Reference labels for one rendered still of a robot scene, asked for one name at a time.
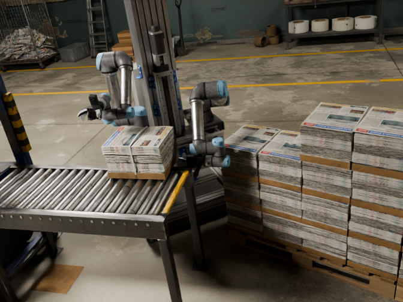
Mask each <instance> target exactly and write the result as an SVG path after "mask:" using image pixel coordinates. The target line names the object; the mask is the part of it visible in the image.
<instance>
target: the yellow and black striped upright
mask: <svg viewBox="0 0 403 302"><path fill-rule="evenodd" d="M2 98H3V100H4V103H5V106H6V108H7V111H8V114H9V116H10V119H11V122H12V124H13V127H14V130H15V132H16V135H17V138H18V141H19V143H20V146H21V148H22V152H29V151H30V150H31V149H32V148H31V145H30V142H29V140H28V136H27V134H26V131H25V128H24V126H23V123H22V120H21V117H20V114H19V111H18V109H17V106H16V103H15V100H14V98H13V95H12V93H11V92H6V93H4V94H2Z"/></svg>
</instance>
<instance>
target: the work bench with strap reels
mask: <svg viewBox="0 0 403 302"><path fill-rule="evenodd" d="M350 1H363V0H315V2H314V0H292V1H288V0H285V1H284V5H285V25H286V50H290V49H289V43H291V41H290V39H291V38H308V37H325V36H334V35H351V34H368V33H374V36H373V37H378V35H377V32H379V38H378V43H377V44H382V42H381V40H382V33H383V19H384V5H385V0H381V15H380V25H379V24H378V16H379V8H380V0H377V7H376V15H375V16H373V15H365V16H363V15H362V16H357V17H355V18H352V17H339V18H335V19H332V26H329V19H315V20H312V22H311V28H309V20H295V21H290V7H297V6H304V5H315V4H316V5H317V4H329V3H337V2H350Z"/></svg>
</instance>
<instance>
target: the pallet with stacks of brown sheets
mask: <svg viewBox="0 0 403 302"><path fill-rule="evenodd" d="M118 40H119V43H117V44H115V45H114V46H112V50H113V52H114V51H123V52H125V53H126V54H127V55H128V56H129V57H131V58H133V61H132V62H133V63H136V59H135V55H134V49H133V44H132V40H131V34H130V30H123V31H121V32H119V33H118Z"/></svg>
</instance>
